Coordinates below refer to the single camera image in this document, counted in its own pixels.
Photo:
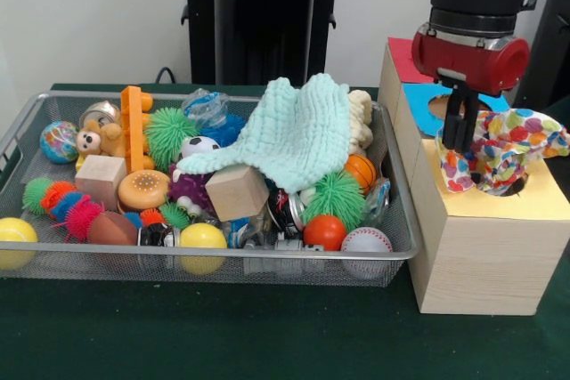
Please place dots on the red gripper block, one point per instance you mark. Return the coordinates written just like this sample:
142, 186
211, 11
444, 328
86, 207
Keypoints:
472, 64

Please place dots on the mint green knitted cloth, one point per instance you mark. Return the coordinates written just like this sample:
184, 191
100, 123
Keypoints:
289, 139

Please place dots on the wooden box with three holes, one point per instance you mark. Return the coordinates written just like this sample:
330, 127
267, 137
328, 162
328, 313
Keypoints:
490, 264

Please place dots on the silver mesh bin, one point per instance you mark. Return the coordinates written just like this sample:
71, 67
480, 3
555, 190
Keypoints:
267, 271

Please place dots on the dark green side table cloth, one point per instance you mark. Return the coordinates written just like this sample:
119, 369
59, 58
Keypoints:
561, 110

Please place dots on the small orange basketball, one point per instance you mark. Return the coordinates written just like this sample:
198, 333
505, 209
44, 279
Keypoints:
361, 171

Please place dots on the green spiky rubber ball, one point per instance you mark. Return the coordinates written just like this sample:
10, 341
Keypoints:
334, 197

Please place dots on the small white baseball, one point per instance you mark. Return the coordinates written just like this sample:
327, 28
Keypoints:
365, 240

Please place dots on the plain orange ball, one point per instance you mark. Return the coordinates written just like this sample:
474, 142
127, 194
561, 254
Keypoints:
325, 232

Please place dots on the plain wooden cube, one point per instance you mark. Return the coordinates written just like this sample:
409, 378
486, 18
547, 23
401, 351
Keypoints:
100, 177
236, 195

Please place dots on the plain yellow ball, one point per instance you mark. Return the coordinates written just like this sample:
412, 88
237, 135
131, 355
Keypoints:
15, 232
202, 236

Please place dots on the toy hamburger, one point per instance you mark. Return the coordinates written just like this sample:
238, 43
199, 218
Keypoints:
142, 188

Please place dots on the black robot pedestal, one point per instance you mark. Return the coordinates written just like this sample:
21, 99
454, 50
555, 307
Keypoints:
249, 42

